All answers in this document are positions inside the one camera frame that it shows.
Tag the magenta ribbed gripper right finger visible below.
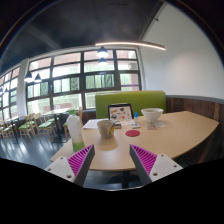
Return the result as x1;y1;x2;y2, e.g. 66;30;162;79
129;144;182;185

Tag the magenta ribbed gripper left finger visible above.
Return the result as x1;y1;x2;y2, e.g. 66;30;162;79
46;145;95;186

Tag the red round coaster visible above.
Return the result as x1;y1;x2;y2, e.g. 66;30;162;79
125;130;140;137

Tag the clear bottle with green label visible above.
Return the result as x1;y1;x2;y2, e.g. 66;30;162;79
66;114;85;152

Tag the small card box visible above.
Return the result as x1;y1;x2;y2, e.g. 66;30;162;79
130;123;140;129

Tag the white paper sheet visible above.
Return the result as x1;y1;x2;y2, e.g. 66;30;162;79
83;119;98;129

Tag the wooden chair green seat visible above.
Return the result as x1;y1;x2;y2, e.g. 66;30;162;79
18;115;36;139
34;113;55;141

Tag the beige ceramic cup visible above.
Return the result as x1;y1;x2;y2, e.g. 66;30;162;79
97;120;115;139

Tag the white ceramic bowl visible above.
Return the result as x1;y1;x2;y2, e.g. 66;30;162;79
141;108;164;122

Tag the small blue-capped bottle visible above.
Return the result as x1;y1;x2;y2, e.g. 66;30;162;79
134;112;138;123

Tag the background dining table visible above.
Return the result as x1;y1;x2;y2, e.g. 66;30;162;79
45;108;68;143

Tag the framed picture menu stand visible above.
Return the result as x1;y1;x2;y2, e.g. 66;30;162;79
108;103;134;125

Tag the green upholstered bench backrest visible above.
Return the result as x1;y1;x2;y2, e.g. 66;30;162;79
95;91;166;118

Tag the large grid window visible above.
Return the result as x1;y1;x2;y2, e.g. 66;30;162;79
26;49;141;113

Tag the black pendant lamp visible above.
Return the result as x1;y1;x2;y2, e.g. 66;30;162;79
97;46;108;58

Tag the curved linear ceiling light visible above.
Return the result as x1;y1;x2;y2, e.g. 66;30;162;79
95;41;166;50

